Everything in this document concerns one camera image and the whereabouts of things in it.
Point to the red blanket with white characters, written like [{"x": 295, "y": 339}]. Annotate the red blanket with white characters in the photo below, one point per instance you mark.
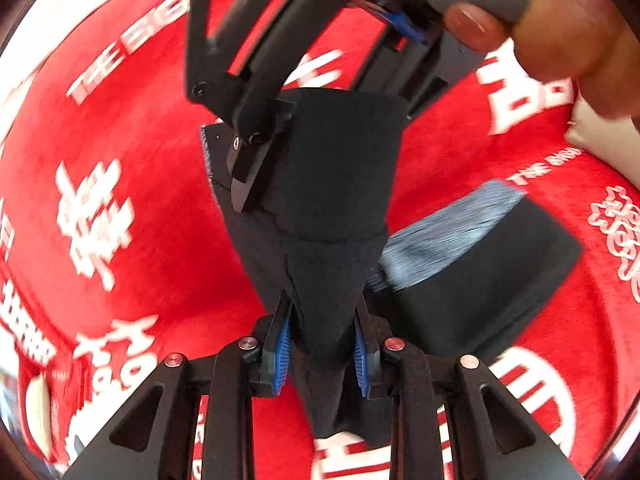
[{"x": 114, "y": 251}]

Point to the black pants with patterned waistband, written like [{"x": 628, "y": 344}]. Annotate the black pants with patterned waistband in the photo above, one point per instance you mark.
[{"x": 350, "y": 239}]

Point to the person's right hand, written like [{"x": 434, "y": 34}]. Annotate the person's right hand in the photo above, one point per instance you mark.
[{"x": 587, "y": 40}]

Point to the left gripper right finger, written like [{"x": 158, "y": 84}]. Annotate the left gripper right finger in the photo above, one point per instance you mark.
[{"x": 458, "y": 404}]

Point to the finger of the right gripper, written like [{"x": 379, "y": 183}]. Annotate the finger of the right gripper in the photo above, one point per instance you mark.
[
  {"x": 419, "y": 63},
  {"x": 238, "y": 71}
]

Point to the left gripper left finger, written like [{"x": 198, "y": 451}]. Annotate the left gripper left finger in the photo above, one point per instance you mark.
[{"x": 187, "y": 405}]

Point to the beige pillow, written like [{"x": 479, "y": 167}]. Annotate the beige pillow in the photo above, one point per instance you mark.
[{"x": 615, "y": 142}]

